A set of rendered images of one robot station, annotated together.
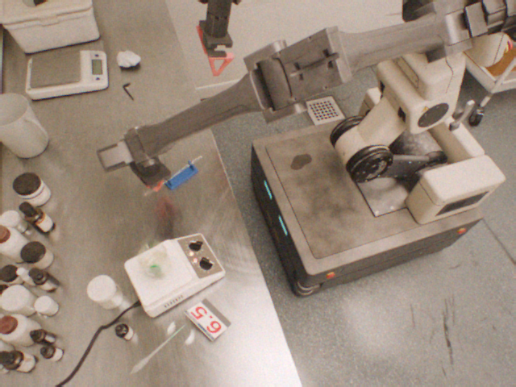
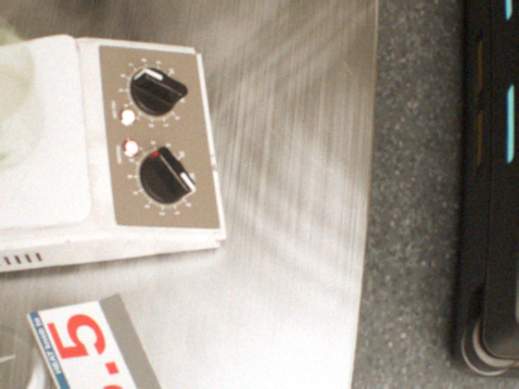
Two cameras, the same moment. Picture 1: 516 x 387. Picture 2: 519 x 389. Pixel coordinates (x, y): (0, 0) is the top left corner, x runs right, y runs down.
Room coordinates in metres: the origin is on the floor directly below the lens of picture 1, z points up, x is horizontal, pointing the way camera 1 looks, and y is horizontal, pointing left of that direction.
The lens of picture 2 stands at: (0.13, 0.01, 1.49)
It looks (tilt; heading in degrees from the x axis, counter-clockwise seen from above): 73 degrees down; 18
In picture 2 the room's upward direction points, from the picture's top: 11 degrees clockwise
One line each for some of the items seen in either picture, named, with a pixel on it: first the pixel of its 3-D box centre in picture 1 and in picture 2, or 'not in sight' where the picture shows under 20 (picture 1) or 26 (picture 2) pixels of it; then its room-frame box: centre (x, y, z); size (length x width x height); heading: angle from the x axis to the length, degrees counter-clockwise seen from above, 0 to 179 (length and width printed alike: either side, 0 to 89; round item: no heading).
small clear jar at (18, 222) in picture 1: (14, 222); not in sight; (0.39, 0.64, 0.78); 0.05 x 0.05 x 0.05
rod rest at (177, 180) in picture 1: (181, 173); not in sight; (0.59, 0.24, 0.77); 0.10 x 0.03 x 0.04; 138
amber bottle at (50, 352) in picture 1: (49, 352); not in sight; (0.09, 0.43, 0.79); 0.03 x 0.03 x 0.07
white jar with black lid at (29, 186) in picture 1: (32, 189); not in sight; (0.49, 0.63, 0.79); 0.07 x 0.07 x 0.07
